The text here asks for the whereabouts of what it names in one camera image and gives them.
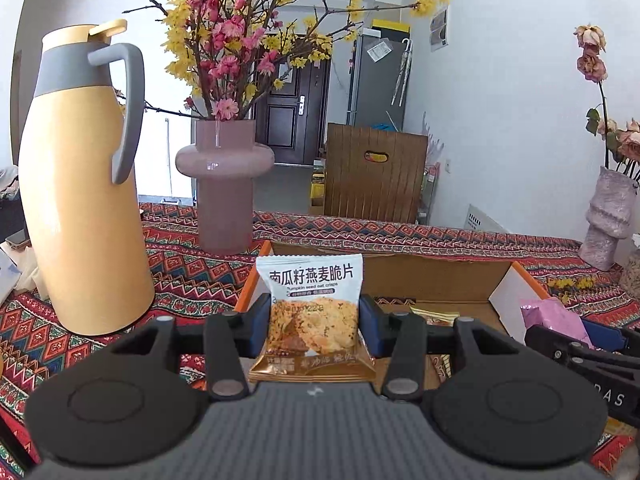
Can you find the pink snack packet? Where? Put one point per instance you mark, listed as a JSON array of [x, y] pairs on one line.
[[550, 315]]

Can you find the dark door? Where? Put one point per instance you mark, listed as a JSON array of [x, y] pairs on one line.
[[290, 110]]

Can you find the red cardboard box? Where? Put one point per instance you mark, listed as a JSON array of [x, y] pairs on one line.
[[450, 275]]

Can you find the orange snack packet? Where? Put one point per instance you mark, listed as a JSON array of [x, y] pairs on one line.
[[435, 316]]

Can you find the white umbrella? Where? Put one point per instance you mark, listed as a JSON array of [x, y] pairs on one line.
[[402, 72]]

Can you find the yellow box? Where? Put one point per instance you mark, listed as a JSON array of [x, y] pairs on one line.
[[391, 27]]

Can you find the yellow thermos jug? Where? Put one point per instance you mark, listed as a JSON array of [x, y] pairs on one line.
[[85, 200]]

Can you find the patterned tablecloth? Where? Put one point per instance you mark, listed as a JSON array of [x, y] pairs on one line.
[[200, 280]]

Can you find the grey refrigerator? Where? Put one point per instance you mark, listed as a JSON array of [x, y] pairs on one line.
[[377, 85]]

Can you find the wall calendar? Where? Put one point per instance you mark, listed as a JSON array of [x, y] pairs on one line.
[[440, 27]]

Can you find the pink glass vase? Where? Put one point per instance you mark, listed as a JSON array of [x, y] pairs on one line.
[[222, 180]]

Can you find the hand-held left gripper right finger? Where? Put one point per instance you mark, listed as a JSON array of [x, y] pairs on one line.
[[371, 327]]

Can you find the white plastic bag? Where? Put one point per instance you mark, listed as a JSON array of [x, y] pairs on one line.
[[10, 267]]

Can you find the textured pink vase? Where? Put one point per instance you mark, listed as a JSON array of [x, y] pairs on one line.
[[607, 220]]

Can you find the oat crisp packet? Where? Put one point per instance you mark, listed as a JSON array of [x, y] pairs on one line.
[[312, 310]]

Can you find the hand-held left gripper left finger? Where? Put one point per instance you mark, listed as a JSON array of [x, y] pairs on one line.
[[261, 325]]

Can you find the dried roses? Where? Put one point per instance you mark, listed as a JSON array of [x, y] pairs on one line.
[[592, 65]]

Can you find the wooden chair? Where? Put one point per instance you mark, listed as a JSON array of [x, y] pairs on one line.
[[375, 180]]

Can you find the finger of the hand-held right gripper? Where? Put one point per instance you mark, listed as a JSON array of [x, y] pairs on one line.
[[547, 340], [602, 334]]

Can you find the pink and yellow blossom branches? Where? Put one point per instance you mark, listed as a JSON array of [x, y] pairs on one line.
[[240, 25]]

